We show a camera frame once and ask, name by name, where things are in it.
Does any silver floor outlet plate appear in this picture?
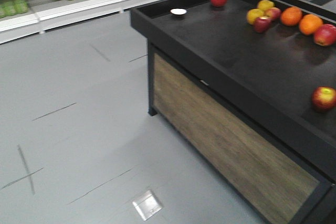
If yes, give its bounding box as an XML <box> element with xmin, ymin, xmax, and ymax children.
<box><xmin>132</xmin><ymin>190</ymin><xmax>163</xmax><ymax>221</ymax></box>

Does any small white dish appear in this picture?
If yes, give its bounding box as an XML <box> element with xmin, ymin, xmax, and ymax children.
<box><xmin>170</xmin><ymin>8</ymin><xmax>187</xmax><ymax>18</ymax></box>

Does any small pink apple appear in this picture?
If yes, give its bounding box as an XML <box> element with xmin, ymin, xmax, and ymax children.
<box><xmin>264</xmin><ymin>7</ymin><xmax>281</xmax><ymax>22</ymax></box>

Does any yellow apple front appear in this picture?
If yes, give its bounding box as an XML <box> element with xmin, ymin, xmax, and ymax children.
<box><xmin>246</xmin><ymin>8</ymin><xmax>264</xmax><ymax>25</ymax></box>

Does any orange left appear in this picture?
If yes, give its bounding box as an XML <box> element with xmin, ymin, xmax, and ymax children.
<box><xmin>280</xmin><ymin>6</ymin><xmax>302</xmax><ymax>26</ymax></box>

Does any dark red small apple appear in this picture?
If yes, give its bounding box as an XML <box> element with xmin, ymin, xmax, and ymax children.
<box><xmin>253</xmin><ymin>16</ymin><xmax>271</xmax><ymax>33</ymax></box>

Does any orange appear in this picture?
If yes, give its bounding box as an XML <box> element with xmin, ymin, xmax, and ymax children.
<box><xmin>280</xmin><ymin>6</ymin><xmax>302</xmax><ymax>26</ymax></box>
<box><xmin>299</xmin><ymin>14</ymin><xmax>323</xmax><ymax>36</ymax></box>

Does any red yellow apple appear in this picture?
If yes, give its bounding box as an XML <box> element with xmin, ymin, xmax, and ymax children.
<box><xmin>311</xmin><ymin>87</ymin><xmax>335</xmax><ymax>111</ymax></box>

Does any yellow apple back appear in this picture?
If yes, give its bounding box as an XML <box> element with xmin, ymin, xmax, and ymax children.
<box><xmin>257</xmin><ymin>0</ymin><xmax>275</xmax><ymax>11</ymax></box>

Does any bright red apple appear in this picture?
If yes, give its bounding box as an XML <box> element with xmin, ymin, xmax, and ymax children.
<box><xmin>313</xmin><ymin>24</ymin><xmax>335</xmax><ymax>47</ymax></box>

